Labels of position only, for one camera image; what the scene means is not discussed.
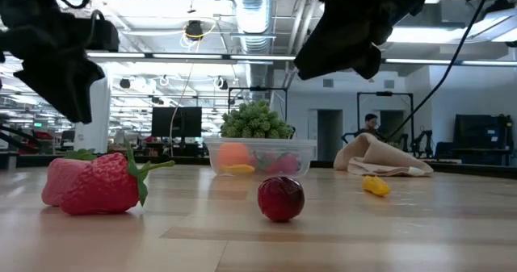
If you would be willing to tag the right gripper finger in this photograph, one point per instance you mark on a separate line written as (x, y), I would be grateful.
(369, 62)
(327, 56)

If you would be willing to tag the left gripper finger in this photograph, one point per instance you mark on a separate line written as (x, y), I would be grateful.
(68, 86)

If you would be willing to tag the pink toy strawberry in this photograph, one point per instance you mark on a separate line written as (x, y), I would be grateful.
(56, 179)
(291, 164)

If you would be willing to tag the clear plastic tupperware container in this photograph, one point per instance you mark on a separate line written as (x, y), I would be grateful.
(307, 155)

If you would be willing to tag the red toy strawberry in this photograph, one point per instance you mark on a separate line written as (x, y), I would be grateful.
(270, 165)
(101, 187)

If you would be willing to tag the yellow-orange toy pepper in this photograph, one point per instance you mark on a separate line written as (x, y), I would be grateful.
(375, 185)

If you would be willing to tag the small orange toy pumpkin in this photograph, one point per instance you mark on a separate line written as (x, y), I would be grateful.
(233, 154)

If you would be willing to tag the dark red toy cherry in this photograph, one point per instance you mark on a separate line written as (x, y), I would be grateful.
(280, 199)

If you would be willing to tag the black background robot arm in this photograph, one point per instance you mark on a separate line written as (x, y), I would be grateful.
(348, 136)
(422, 143)

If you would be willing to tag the white pillar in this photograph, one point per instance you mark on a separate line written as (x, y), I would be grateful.
(95, 118)

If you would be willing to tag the person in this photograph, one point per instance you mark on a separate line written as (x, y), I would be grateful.
(369, 122)

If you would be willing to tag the ceiling light strip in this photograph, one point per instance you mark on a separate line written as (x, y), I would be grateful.
(186, 56)
(444, 62)

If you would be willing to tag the beige folded cloth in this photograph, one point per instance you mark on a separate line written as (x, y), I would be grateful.
(375, 155)

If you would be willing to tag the green artificial plant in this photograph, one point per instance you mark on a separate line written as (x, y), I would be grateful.
(254, 120)

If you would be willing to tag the black background monitor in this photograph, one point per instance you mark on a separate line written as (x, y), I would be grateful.
(165, 122)

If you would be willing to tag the black background cabinet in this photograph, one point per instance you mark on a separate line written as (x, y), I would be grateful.
(480, 132)

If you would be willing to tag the black ceiling device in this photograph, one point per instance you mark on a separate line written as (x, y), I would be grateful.
(194, 30)

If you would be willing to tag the silver ceiling duct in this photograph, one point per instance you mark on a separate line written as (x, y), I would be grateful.
(254, 13)

